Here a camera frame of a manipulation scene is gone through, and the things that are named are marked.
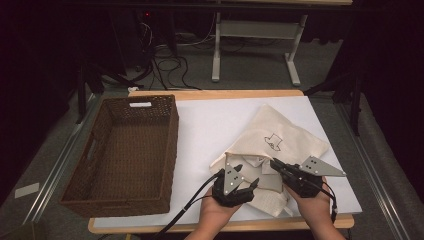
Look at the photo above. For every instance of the silver floor rail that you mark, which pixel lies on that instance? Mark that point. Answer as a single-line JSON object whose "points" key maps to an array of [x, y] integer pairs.
{"points": [[376, 180], [56, 170]]}

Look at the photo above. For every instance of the brown woven basket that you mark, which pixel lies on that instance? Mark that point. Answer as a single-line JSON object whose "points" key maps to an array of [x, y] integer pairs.
{"points": [[130, 146]]}

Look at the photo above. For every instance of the white metal desk frame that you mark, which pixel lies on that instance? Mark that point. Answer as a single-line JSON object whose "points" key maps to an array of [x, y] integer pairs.
{"points": [[256, 29]]}

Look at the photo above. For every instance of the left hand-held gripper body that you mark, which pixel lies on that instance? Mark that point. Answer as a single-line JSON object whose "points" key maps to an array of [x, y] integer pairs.
{"points": [[231, 180]]}

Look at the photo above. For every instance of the person's right hand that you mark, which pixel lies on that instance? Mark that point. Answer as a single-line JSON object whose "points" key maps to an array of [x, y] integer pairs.
{"points": [[313, 210]]}

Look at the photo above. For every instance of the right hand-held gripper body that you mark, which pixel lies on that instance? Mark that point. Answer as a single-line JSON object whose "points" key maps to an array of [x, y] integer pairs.
{"points": [[316, 166]]}

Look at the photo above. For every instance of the white tape strip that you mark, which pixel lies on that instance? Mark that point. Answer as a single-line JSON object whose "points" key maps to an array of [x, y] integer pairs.
{"points": [[26, 190]]}

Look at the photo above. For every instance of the small white plug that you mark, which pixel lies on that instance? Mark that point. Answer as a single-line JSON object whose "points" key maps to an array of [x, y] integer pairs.
{"points": [[133, 89]]}

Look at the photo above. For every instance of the black metal stand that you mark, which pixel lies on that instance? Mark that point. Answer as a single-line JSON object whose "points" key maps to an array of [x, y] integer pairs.
{"points": [[356, 100], [81, 96]]}

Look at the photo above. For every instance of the white table sheet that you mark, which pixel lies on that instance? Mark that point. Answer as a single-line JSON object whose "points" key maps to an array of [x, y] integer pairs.
{"points": [[206, 126]]}

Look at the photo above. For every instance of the person's left hand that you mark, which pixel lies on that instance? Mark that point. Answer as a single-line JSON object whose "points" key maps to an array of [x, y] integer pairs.
{"points": [[216, 215]]}

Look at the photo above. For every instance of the dark computer tower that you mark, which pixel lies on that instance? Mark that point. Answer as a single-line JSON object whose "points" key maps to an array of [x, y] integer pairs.
{"points": [[133, 36]]}

